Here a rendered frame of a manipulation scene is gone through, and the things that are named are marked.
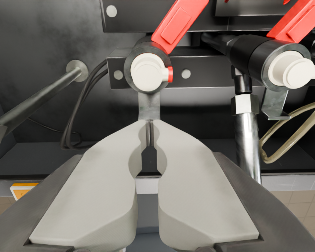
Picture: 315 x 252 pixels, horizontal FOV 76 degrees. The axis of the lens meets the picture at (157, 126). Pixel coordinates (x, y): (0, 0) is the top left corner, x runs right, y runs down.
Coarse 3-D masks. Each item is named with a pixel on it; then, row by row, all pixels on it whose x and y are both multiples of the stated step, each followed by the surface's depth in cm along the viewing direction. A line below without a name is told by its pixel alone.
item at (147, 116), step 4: (140, 112) 13; (144, 112) 13; (148, 112) 13; (152, 112) 13; (156, 112) 13; (140, 116) 13; (144, 116) 13; (148, 116) 13; (152, 116) 13; (156, 116) 13; (148, 120) 12; (152, 120) 12
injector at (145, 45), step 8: (144, 40) 13; (136, 48) 11; (144, 48) 11; (152, 48) 11; (160, 48) 11; (128, 56) 11; (160, 56) 11; (168, 56) 12; (128, 64) 11; (168, 64) 11; (128, 72) 12; (128, 80) 12; (136, 88) 12; (160, 88) 12
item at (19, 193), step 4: (16, 184) 35; (20, 184) 35; (24, 184) 35; (28, 184) 35; (32, 184) 35; (36, 184) 35; (16, 192) 35; (20, 192) 35; (24, 192) 35; (16, 196) 35; (20, 196) 35
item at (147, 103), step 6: (138, 96) 13; (144, 96) 13; (150, 96) 13; (156, 96) 13; (138, 102) 13; (144, 102) 13; (150, 102) 13; (156, 102) 13; (144, 108) 13; (150, 108) 13; (156, 108) 13
